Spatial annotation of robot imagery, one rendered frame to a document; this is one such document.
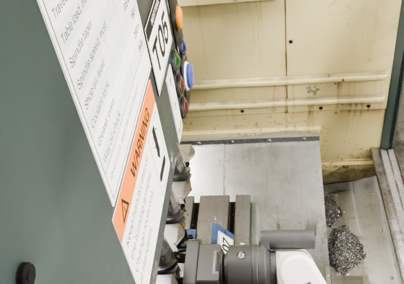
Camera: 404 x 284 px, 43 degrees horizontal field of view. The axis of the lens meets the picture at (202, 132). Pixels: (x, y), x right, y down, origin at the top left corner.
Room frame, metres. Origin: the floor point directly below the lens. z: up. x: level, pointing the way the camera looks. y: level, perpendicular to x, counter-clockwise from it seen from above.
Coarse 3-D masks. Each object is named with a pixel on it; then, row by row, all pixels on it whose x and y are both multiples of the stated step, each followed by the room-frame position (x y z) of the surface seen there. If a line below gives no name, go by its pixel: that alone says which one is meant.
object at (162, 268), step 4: (172, 244) 0.58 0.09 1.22; (172, 248) 0.57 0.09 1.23; (176, 248) 0.56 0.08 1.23; (176, 252) 0.56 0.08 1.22; (176, 256) 0.56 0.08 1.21; (172, 260) 0.54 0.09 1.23; (176, 260) 0.54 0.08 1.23; (168, 264) 0.53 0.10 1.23; (172, 264) 0.53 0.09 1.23; (176, 264) 0.54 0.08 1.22; (160, 268) 0.53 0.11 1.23; (164, 268) 0.53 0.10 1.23; (168, 268) 0.53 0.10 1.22; (172, 268) 0.53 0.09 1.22; (176, 268) 0.54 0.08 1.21; (160, 272) 0.52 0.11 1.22; (164, 272) 0.52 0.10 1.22; (168, 272) 0.53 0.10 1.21; (172, 272) 0.53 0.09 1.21
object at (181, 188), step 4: (172, 184) 0.73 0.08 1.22; (176, 184) 0.73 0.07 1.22; (180, 184) 0.73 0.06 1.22; (184, 184) 0.73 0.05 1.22; (176, 188) 0.72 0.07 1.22; (180, 188) 0.72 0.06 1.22; (184, 188) 0.72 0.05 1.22; (188, 188) 0.71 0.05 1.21; (176, 192) 0.71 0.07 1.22; (180, 192) 0.71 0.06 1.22; (184, 192) 0.71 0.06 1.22; (188, 192) 0.71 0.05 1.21; (180, 196) 0.70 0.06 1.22; (184, 196) 0.69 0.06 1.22
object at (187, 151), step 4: (180, 144) 0.85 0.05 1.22; (184, 144) 0.85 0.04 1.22; (188, 144) 0.84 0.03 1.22; (180, 148) 0.84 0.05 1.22; (184, 148) 0.83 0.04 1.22; (188, 148) 0.83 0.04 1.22; (192, 148) 0.83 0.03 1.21; (184, 152) 0.82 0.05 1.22; (188, 152) 0.82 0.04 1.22; (192, 152) 0.82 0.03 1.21; (184, 156) 0.81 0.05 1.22; (188, 156) 0.81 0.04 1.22; (192, 156) 0.81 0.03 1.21; (188, 160) 0.80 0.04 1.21
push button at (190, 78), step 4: (188, 64) 0.52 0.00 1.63; (188, 68) 0.52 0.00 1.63; (192, 68) 0.53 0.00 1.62; (188, 72) 0.51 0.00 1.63; (192, 72) 0.52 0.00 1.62; (188, 76) 0.51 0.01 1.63; (192, 76) 0.52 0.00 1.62; (188, 80) 0.51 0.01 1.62; (192, 80) 0.51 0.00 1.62; (188, 84) 0.51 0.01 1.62; (192, 84) 0.51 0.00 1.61
